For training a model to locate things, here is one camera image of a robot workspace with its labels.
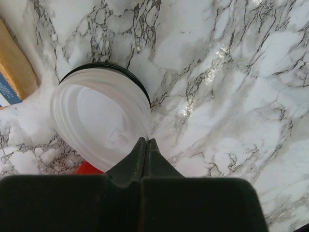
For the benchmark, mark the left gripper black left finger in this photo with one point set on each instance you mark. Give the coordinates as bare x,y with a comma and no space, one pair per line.
106,202

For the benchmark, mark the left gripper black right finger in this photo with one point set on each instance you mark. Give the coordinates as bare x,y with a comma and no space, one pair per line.
171,202

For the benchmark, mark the white plastic cup lid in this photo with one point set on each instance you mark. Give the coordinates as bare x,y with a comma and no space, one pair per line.
101,113

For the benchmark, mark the red plastic shopping basket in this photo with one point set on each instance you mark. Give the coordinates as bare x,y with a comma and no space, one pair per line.
87,168

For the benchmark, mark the stack of white cup lids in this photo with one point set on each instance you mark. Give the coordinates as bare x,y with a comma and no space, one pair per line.
112,67

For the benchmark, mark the blue and tan small box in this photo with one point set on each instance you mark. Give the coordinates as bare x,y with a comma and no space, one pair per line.
17,79

